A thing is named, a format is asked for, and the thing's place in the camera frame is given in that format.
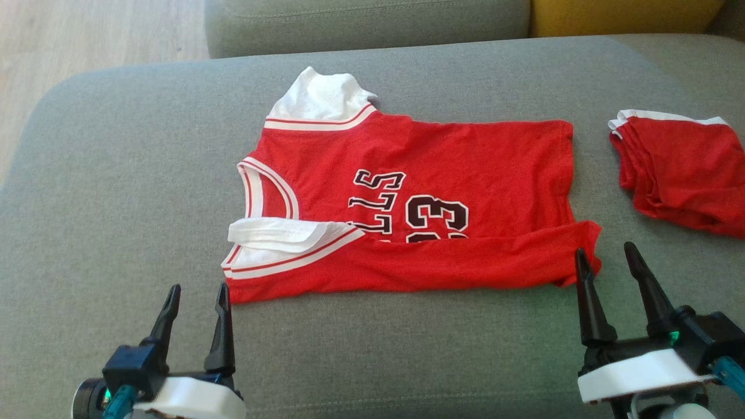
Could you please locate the red shorts white waistband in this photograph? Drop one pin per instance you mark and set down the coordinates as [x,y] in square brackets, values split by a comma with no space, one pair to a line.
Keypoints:
[681,169]

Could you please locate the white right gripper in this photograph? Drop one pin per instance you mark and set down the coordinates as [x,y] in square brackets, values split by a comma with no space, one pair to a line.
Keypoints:
[634,372]

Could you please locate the wide yellow sofa backrest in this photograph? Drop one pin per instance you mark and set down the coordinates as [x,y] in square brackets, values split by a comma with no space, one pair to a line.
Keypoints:
[623,17]

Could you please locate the large grey sofa chaise cushion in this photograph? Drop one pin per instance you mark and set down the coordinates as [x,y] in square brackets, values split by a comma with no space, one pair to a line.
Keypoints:
[145,174]

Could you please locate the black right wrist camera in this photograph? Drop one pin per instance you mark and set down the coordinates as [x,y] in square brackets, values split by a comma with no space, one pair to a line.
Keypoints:
[710,340]

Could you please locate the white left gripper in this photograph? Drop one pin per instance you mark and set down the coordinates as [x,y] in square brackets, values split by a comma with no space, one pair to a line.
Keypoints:
[198,398]

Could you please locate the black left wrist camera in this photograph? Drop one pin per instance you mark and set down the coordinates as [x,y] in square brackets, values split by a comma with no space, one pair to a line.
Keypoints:
[131,366]

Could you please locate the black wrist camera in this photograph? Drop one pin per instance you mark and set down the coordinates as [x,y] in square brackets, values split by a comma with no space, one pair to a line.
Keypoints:
[710,340]
[131,366]

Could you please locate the grey sofa seat cushion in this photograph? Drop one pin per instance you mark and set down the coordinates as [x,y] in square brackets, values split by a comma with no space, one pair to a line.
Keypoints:
[366,23]

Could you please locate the red basketball jersey white trim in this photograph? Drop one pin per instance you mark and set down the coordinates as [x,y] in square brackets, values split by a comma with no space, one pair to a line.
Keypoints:
[465,163]

